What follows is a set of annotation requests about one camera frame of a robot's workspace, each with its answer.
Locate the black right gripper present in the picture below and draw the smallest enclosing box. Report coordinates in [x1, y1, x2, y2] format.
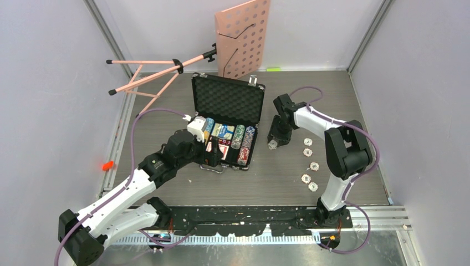
[268, 115, 294, 147]

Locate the blue playing card deck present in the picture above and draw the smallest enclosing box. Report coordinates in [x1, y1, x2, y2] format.
[211, 123, 236, 140]

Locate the red white chip stack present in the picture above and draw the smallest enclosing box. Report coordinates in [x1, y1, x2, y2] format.
[195, 116, 206, 125]

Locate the black poker set case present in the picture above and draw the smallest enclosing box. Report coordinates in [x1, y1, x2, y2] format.
[191, 73, 266, 171]

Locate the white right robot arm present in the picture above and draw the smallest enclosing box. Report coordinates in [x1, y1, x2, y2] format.
[267, 94, 372, 228]

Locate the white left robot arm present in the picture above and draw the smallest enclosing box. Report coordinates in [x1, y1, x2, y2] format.
[58, 129, 223, 265]

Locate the white poker chip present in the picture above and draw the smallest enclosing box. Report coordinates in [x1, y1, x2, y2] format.
[303, 148, 313, 157]
[268, 141, 278, 150]
[303, 138, 313, 146]
[308, 182, 319, 192]

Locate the red playing card deck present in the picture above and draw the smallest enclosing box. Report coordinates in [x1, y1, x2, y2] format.
[206, 142, 229, 160]

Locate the green white chip stack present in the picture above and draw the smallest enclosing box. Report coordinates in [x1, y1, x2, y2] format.
[231, 125, 246, 150]

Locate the blue red chip stack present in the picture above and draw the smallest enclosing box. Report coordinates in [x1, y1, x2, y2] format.
[237, 126, 256, 166]

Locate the blue yellow chip stack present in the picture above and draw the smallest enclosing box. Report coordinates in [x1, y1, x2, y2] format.
[203, 117, 215, 141]

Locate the red 100 poker chip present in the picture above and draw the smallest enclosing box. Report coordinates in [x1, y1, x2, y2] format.
[309, 162, 319, 171]
[301, 174, 311, 184]

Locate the orange clip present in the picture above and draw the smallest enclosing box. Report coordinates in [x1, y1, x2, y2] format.
[101, 160, 114, 171]

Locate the pink music stand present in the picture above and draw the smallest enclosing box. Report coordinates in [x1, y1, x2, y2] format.
[106, 1, 271, 111]

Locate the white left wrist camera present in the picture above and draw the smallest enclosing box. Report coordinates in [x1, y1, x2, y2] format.
[183, 115, 205, 142]

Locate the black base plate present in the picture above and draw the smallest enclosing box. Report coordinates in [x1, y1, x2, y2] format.
[151, 206, 353, 237]

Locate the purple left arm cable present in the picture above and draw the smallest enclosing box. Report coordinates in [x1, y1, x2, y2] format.
[54, 108, 193, 266]

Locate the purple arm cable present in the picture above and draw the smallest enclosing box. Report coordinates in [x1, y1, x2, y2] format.
[54, 108, 193, 266]
[290, 86, 380, 255]

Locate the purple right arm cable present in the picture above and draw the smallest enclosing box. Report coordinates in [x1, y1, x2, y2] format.
[290, 86, 380, 255]

